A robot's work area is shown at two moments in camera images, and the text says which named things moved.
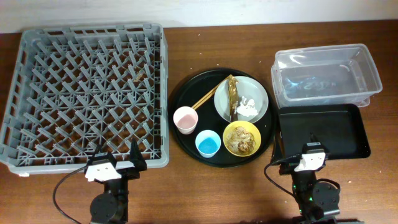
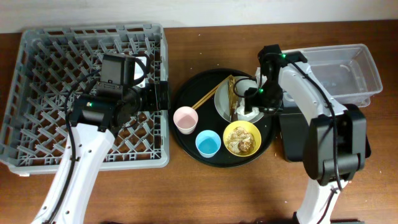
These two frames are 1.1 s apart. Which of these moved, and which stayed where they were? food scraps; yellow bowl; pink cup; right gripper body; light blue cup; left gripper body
Moved: right gripper body; left gripper body
Stayed: yellow bowl; food scraps; pink cup; light blue cup
